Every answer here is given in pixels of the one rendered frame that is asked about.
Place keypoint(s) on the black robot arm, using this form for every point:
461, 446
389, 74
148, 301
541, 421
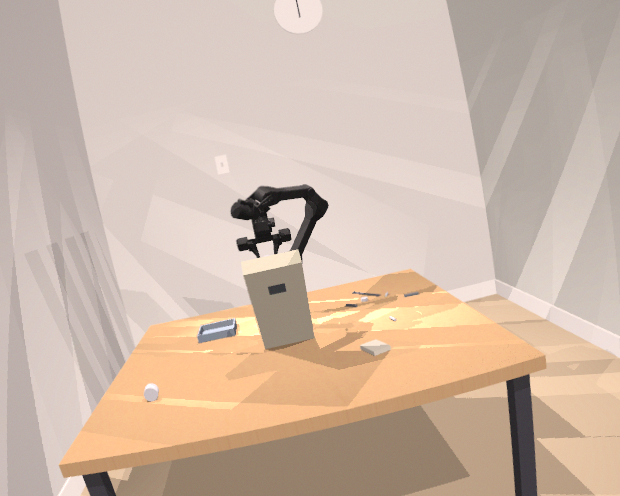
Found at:
315, 208

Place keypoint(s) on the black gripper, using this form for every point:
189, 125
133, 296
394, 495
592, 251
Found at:
243, 243

